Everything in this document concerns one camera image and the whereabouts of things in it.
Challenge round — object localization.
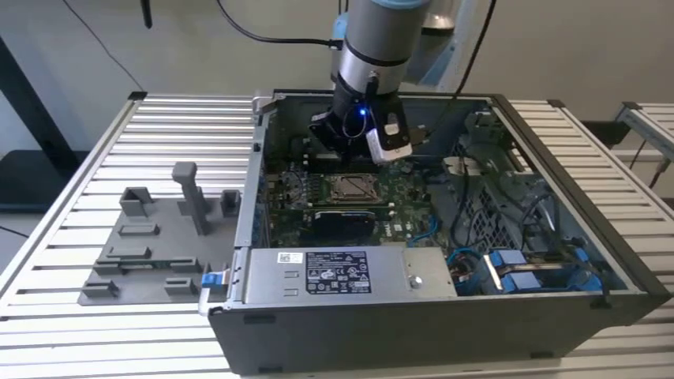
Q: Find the black case cable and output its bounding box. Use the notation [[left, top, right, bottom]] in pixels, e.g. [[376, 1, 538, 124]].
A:
[[518, 185, 578, 248], [451, 133, 489, 248]]

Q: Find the metal CPU socket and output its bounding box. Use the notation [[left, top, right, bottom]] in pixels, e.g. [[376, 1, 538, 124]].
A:
[[322, 172, 386, 205]]

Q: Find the metal socket cover frame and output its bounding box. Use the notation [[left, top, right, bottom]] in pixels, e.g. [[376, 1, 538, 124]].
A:
[[323, 173, 383, 205]]

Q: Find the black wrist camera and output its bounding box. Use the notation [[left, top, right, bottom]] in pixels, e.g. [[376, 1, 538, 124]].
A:
[[307, 112, 332, 137]]

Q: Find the green RAM stick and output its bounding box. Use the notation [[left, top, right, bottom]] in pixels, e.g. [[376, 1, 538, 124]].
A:
[[119, 259, 178, 268]]

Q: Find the grey parts rack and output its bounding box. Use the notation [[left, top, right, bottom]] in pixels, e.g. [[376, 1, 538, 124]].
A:
[[77, 161, 244, 307]]

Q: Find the blue disk carrier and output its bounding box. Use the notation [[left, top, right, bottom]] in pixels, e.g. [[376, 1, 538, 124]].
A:
[[497, 270, 605, 295], [483, 248, 589, 272]]

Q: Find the silver CPU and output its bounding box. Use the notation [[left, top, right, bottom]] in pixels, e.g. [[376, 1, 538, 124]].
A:
[[336, 179, 372, 199]]

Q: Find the black graphics card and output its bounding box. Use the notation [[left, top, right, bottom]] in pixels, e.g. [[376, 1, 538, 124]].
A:
[[300, 208, 382, 245]]

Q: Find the black equipment box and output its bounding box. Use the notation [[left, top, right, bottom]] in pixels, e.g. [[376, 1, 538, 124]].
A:
[[582, 119, 631, 150]]

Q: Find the black antenna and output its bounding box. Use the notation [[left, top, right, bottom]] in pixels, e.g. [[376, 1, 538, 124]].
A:
[[137, 0, 156, 29]]

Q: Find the green motherboard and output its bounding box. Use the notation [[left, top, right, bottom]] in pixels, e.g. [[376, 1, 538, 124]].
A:
[[262, 157, 448, 249]]

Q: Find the blue case latch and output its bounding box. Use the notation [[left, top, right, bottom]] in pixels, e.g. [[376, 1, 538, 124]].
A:
[[199, 271, 232, 292]]

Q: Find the perforated metal disk bay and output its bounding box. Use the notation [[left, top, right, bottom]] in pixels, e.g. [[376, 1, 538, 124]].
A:
[[442, 152, 567, 253]]

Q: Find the grey power supply unit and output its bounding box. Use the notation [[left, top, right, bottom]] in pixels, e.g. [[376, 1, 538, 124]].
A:
[[242, 246, 458, 306]]

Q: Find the blue data wire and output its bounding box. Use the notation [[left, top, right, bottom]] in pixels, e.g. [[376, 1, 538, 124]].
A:
[[446, 246, 485, 284], [410, 215, 442, 242]]

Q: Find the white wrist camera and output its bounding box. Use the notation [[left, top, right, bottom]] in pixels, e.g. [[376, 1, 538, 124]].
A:
[[366, 112, 416, 163]]

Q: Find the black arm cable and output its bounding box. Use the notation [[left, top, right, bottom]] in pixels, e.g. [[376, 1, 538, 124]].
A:
[[420, 0, 499, 139], [215, 0, 343, 51]]

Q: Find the aluminium slat side table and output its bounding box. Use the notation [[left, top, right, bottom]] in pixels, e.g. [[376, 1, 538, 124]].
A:
[[613, 100, 674, 161]]

